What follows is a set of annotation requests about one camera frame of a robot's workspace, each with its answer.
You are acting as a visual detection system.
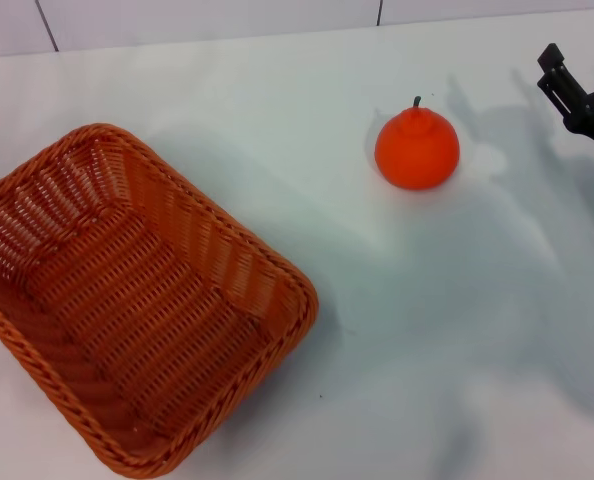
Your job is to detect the orange toy fruit with stem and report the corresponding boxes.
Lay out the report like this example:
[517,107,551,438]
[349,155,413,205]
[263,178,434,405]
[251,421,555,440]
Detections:
[374,95,461,192]

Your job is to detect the orange woven plastic basket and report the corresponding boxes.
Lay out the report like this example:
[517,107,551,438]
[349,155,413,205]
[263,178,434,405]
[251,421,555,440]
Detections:
[0,122,320,477]

